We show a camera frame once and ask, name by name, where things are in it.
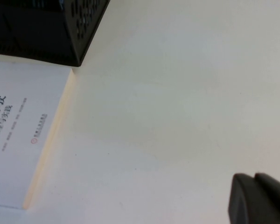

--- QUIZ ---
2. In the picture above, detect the white book with grey photo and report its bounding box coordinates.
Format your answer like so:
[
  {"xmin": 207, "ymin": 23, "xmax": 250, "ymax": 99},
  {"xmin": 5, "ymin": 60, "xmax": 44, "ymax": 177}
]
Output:
[{"xmin": 0, "ymin": 60, "xmax": 75, "ymax": 210}]

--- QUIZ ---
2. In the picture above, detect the black plastic file rack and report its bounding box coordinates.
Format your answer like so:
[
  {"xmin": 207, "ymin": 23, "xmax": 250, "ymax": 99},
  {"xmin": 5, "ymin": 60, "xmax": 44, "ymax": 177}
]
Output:
[{"xmin": 0, "ymin": 0, "xmax": 111, "ymax": 68}]

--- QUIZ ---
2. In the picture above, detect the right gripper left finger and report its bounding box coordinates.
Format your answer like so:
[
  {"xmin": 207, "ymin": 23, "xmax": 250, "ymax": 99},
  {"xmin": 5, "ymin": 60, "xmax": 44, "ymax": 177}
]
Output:
[{"xmin": 228, "ymin": 173, "xmax": 280, "ymax": 224}]

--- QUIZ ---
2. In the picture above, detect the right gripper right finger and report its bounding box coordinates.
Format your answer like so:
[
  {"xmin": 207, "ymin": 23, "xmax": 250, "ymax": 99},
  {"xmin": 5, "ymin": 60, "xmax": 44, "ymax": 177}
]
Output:
[{"xmin": 255, "ymin": 172, "xmax": 280, "ymax": 224}]

